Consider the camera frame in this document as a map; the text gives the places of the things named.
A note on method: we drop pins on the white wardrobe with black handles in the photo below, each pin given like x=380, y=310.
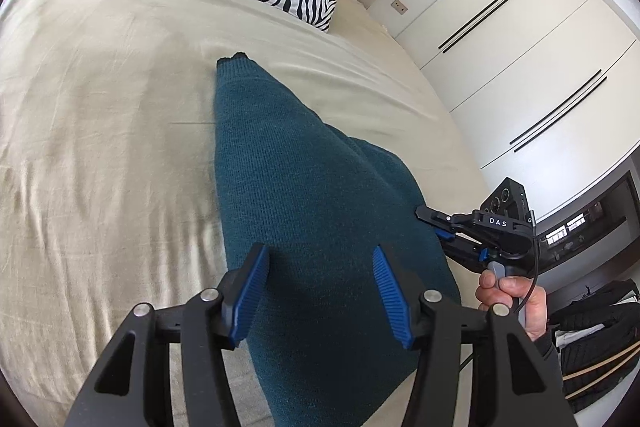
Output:
x=545, y=92

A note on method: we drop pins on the wall power socket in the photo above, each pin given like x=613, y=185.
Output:
x=399, y=7

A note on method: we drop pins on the dark clothing pile on floor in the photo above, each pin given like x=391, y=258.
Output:
x=597, y=338

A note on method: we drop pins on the dark teal knit sweater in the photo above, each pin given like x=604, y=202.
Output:
x=321, y=202

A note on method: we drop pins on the beige bed cover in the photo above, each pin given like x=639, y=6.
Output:
x=107, y=194

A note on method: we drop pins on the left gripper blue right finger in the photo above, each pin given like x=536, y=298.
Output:
x=400, y=291

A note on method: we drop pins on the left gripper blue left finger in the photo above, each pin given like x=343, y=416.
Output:
x=241, y=290

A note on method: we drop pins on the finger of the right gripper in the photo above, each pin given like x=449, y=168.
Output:
x=437, y=219
x=445, y=236

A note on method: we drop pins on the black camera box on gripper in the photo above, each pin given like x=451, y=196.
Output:
x=509, y=200

